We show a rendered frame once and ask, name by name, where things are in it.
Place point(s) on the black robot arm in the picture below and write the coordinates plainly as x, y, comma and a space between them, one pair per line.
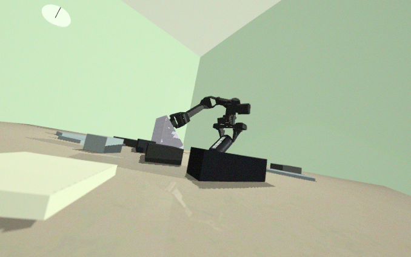
232, 106

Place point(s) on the dark grey controller unit with green rocker switches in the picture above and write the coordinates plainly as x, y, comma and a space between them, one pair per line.
222, 144

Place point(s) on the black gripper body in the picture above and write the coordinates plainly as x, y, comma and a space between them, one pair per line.
238, 125

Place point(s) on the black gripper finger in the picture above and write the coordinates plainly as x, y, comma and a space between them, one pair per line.
236, 132
221, 131

